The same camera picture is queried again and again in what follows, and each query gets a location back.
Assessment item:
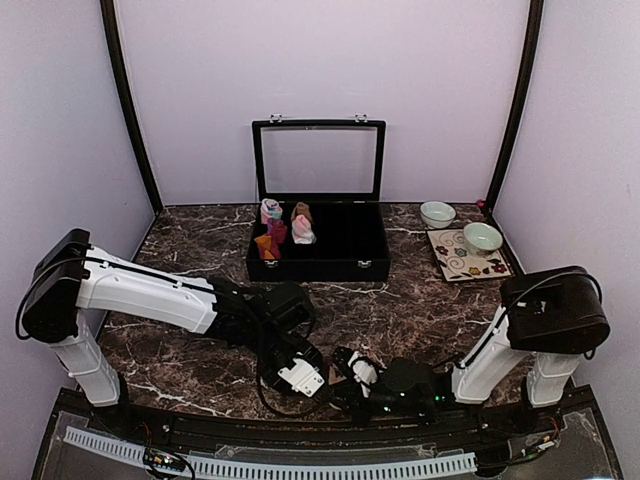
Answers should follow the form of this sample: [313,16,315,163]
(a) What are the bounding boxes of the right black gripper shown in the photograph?
[325,378,431,428]

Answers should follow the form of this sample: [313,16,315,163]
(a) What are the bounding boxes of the striped brown beige sock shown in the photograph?
[328,366,346,386]

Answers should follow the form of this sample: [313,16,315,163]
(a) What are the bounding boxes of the pink patterned sock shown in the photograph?
[291,215,316,245]

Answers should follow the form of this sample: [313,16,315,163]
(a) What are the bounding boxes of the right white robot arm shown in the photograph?
[344,266,611,434]

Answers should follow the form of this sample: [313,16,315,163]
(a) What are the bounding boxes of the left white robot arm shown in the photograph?
[15,229,327,436]

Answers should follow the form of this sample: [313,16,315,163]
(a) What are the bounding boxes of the rolled orange sock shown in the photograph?
[254,234,281,261]

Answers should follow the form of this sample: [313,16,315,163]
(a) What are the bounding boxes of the rolled purple red sock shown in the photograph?
[267,218,288,244]

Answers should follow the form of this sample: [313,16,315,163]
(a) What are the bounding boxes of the rolled pink white sock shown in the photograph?
[260,198,283,224]

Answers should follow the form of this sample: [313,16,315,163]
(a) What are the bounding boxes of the rolled brown sock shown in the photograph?
[291,202,313,223]

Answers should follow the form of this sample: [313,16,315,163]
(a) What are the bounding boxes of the floral square plate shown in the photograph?
[427,229,513,283]

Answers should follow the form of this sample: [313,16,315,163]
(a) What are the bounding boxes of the small circuit board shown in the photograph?
[142,449,186,473]

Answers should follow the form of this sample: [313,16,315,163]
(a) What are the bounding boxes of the near pale green bowl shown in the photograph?
[462,222,504,258]

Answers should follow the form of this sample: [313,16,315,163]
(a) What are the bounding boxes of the pale green bowl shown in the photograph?
[462,222,504,258]
[420,201,457,229]

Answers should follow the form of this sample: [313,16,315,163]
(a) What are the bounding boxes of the black glass-lid storage box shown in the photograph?
[246,116,391,282]

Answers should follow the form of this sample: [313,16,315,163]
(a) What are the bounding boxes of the far pale green bowl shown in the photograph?
[420,201,457,229]

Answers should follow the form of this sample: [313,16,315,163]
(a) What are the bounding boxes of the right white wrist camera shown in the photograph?
[332,347,386,398]

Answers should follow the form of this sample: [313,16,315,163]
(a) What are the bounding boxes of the white slotted cable duct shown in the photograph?
[63,426,478,480]

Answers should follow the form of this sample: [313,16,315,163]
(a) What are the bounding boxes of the left black frame post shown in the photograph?
[99,0,164,215]

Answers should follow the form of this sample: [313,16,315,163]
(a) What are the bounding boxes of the black frame post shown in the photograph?
[484,0,544,216]
[99,0,164,215]

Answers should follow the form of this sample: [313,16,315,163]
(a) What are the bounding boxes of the right black frame post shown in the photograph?
[484,0,544,216]

